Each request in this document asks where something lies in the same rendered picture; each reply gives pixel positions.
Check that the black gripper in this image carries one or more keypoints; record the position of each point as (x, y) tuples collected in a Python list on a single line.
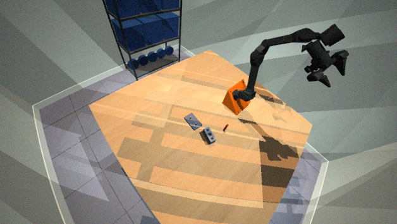
[(324, 61)]

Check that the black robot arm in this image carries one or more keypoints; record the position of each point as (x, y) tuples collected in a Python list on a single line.
[(329, 37)]

